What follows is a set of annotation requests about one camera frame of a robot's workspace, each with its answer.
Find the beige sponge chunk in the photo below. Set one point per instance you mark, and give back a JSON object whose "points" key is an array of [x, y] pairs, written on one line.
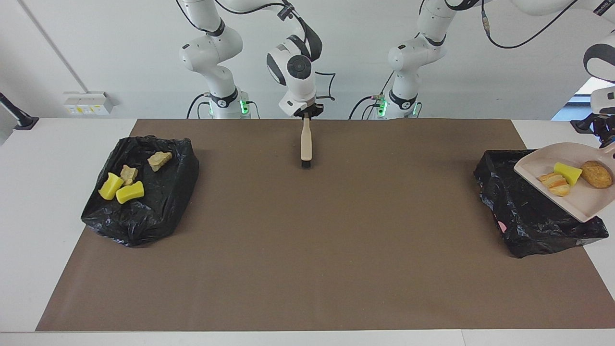
{"points": [[128, 174]]}

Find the orange striped bread piece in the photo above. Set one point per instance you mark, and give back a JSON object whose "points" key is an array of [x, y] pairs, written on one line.
{"points": [[159, 160]]}

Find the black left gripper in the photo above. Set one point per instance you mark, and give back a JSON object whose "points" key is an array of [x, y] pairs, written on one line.
{"points": [[603, 124]]}

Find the beige hand brush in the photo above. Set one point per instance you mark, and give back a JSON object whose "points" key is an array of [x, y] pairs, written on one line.
{"points": [[306, 144]]}

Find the brown table mat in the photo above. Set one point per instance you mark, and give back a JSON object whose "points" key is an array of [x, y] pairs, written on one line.
{"points": [[307, 288]]}

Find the black stand foot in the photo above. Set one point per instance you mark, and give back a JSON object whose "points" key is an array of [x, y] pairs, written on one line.
{"points": [[24, 122], [576, 127]]}

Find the white wall socket strip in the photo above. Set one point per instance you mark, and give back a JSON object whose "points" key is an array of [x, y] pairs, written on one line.
{"points": [[86, 103]]}

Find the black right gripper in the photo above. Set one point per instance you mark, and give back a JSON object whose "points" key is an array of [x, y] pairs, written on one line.
{"points": [[310, 111]]}

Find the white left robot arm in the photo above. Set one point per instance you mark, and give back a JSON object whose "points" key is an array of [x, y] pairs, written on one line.
{"points": [[413, 53]]}

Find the yellow green sponge block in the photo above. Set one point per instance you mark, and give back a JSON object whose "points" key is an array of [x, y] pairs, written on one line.
{"points": [[567, 173]]}

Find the yellow sponge wedge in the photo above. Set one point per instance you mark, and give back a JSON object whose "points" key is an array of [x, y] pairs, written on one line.
{"points": [[110, 187]]}

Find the brown bread roll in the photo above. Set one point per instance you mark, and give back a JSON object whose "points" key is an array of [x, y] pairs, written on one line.
{"points": [[596, 174]]}

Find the orange striped croissant piece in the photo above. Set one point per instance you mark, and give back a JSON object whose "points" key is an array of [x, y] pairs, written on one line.
{"points": [[555, 184]]}

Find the beige plastic dustpan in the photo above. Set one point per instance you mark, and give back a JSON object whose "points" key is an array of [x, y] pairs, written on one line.
{"points": [[586, 202]]}

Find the black bag lined pink bin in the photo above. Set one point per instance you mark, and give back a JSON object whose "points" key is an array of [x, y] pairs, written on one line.
{"points": [[528, 216]]}

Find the notched yellow sponge piece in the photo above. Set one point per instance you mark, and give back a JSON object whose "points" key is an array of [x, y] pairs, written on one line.
{"points": [[129, 192]]}

